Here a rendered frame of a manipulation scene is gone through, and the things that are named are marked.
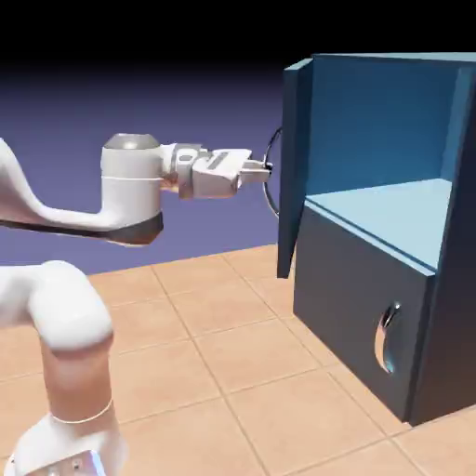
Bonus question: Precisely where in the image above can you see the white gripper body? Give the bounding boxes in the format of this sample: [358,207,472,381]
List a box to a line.
[191,148,255,199]

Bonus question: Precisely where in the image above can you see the curved dark metal handle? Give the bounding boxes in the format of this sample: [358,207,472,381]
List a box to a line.
[261,126,284,216]

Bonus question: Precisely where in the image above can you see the blue cabinet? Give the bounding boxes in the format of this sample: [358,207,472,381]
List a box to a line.
[292,51,476,428]

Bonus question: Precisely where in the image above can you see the dark blue cabinet door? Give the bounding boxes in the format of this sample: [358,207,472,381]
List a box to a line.
[292,203,437,425]

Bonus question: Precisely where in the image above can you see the curved silver metal handle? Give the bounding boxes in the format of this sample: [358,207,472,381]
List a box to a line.
[374,301,402,375]

